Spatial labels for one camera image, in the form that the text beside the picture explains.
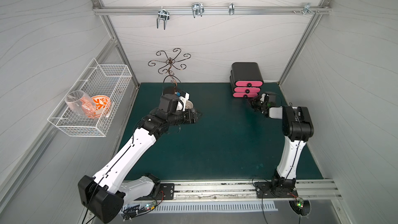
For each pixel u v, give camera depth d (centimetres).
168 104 53
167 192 73
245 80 104
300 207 72
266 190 73
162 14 78
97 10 77
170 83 104
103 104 67
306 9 77
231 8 78
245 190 75
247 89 104
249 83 101
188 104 104
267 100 86
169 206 70
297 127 59
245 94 110
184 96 66
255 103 97
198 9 75
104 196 36
